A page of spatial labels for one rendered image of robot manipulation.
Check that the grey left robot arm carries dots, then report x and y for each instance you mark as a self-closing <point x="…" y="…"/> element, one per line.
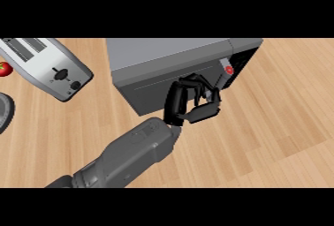
<point x="131" y="150"/>

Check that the silver toaster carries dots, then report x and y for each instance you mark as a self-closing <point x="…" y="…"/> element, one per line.
<point x="44" y="66"/>

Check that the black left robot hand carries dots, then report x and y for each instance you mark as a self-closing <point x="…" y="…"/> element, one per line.
<point x="175" y="103"/>

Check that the grey milk carton red dot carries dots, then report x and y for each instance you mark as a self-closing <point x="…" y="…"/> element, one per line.
<point x="227" y="68"/>

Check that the grey microwave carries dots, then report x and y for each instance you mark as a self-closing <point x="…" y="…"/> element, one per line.
<point x="165" y="56"/>

